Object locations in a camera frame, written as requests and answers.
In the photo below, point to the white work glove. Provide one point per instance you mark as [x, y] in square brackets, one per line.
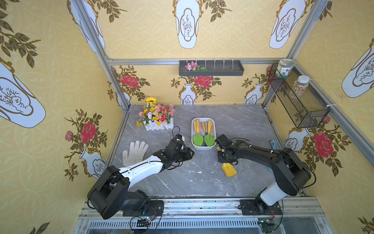
[135, 154]

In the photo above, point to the black wire mesh basket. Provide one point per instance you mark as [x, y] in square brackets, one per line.
[305, 110]

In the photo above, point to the white plastic storage box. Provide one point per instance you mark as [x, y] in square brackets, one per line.
[213, 133]

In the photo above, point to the dark wall shelf tray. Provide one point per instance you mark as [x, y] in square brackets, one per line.
[215, 67]

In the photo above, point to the artificial flowers white fence planter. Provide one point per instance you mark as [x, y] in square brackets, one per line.
[156, 116]

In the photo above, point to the green narrow trowel yellow handle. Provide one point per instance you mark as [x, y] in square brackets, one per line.
[198, 139]

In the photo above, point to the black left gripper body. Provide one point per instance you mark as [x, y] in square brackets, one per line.
[183, 151]

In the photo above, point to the small pink flowers on shelf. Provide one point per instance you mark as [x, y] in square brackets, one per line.
[193, 66]

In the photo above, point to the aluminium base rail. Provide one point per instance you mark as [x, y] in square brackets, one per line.
[300, 215]

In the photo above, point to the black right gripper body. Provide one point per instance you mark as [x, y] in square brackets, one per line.
[223, 153]

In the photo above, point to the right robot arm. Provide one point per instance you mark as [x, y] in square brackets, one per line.
[291, 175]

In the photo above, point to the light blue dustpan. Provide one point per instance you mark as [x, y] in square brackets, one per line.
[274, 144]

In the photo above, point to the jar with patterned lid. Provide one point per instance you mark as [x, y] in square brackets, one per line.
[285, 65]

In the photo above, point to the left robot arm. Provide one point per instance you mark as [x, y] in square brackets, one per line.
[110, 194]

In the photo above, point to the clear jar white lid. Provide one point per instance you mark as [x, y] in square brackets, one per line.
[299, 86]

